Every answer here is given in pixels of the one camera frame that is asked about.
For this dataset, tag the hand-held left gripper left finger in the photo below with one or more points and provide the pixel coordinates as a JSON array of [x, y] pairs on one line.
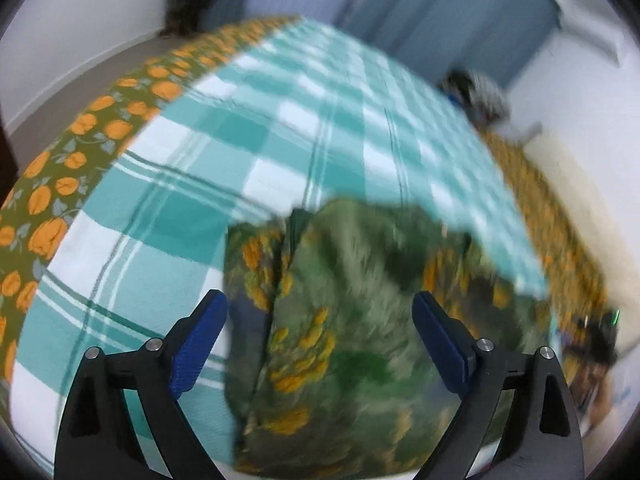
[[197, 345]]

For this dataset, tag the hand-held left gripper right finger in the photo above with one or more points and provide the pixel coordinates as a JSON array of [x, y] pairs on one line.
[[442, 342]]

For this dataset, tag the green printed padded jacket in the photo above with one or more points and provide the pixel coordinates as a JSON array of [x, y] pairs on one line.
[[350, 310]]

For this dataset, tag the person's right forearm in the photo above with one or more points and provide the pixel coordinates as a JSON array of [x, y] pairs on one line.
[[602, 400]]

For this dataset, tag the pile of clothes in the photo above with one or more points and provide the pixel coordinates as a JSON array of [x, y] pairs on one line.
[[475, 95]]

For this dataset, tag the cream pillow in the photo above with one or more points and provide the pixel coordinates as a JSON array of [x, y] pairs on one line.
[[590, 200]]

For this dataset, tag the orange floral quilt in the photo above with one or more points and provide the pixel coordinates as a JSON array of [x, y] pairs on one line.
[[545, 210]]

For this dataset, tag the orange floral bed sheet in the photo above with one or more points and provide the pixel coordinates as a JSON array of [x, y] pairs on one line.
[[75, 150]]

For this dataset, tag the teal checked blanket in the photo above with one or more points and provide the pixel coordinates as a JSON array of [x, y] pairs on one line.
[[280, 125]]

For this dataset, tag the dark brown wooden cabinet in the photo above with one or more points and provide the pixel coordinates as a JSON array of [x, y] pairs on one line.
[[5, 155]]

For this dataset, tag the wide blue curtain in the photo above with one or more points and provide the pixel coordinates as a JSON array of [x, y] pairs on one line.
[[450, 15]]

